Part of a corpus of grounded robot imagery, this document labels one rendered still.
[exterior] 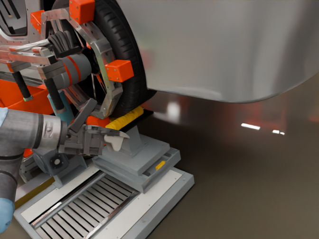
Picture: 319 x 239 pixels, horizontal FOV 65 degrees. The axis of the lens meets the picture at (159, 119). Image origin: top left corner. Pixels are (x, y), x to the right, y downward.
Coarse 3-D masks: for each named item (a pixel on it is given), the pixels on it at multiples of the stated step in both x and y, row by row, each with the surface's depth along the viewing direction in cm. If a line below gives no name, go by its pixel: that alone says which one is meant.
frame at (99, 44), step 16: (48, 16) 116; (64, 16) 107; (48, 32) 127; (80, 32) 106; (96, 32) 106; (48, 48) 137; (96, 48) 103; (80, 96) 146; (112, 96) 114; (96, 112) 132; (112, 112) 133
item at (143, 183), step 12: (96, 156) 177; (168, 156) 161; (108, 168) 164; (120, 168) 163; (156, 168) 152; (168, 168) 159; (120, 180) 160; (132, 180) 148; (144, 180) 149; (156, 180) 153; (144, 192) 146
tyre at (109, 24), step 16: (64, 0) 117; (96, 0) 107; (112, 0) 111; (96, 16) 107; (112, 16) 106; (112, 32) 105; (128, 32) 108; (128, 48) 107; (128, 80) 114; (144, 80) 119; (128, 96) 120; (144, 96) 129; (128, 112) 134
